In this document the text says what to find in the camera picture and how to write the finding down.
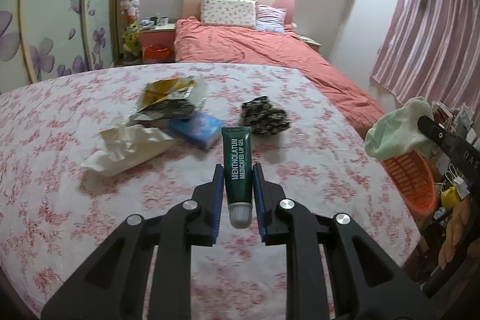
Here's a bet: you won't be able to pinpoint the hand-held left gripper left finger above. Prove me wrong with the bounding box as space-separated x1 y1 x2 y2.
40 163 226 320

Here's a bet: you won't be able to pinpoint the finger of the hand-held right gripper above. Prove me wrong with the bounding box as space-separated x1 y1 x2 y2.
417 116 456 152

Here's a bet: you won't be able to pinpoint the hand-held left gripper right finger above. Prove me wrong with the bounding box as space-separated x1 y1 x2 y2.
252 163 439 320

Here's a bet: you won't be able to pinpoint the green lip gel tube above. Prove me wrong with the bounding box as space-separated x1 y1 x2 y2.
220 126 253 229

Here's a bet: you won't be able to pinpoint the light green cloth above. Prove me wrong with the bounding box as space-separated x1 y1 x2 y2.
365 97 436 160

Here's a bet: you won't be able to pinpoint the orange plastic basket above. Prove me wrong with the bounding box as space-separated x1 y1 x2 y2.
380 148 437 219

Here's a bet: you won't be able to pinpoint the blue tissue packet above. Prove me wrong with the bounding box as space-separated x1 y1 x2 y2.
167 112 224 150

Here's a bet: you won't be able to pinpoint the orange plush toy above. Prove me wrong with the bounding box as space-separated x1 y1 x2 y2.
439 198 471 266

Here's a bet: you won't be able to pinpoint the black floral scrunchie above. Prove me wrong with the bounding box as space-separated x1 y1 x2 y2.
241 95 292 137

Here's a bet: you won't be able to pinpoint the pink curtain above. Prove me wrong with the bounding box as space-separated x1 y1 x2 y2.
370 0 480 114

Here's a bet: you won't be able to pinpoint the white crumpled tissue packet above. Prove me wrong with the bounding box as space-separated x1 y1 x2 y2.
80 125 177 177

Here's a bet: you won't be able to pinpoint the gold snack wrapper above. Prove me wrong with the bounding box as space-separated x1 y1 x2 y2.
129 76 209 126

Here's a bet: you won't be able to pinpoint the pink floral tablecloth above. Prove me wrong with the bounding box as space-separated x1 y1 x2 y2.
0 61 422 320

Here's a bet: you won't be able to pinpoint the bed with red duvet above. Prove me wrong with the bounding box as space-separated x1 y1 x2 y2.
174 16 387 141

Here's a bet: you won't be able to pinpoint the wooden bedside table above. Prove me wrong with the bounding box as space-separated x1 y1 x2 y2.
298 35 321 54

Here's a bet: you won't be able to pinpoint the pink bedside table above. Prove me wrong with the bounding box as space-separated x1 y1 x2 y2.
139 24 177 62

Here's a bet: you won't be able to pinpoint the pink striped pillow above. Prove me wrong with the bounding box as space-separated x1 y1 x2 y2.
255 4 287 34

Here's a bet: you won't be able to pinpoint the white floral pillow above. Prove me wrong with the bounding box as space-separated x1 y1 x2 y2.
200 0 257 29

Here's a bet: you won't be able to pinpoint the hanging plush toys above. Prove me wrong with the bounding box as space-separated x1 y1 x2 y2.
119 0 142 64

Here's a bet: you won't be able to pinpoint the wardrobe with purple flowers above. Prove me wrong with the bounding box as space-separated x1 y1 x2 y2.
0 0 126 94

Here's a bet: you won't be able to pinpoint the white wire rack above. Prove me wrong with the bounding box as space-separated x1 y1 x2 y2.
431 100 480 201

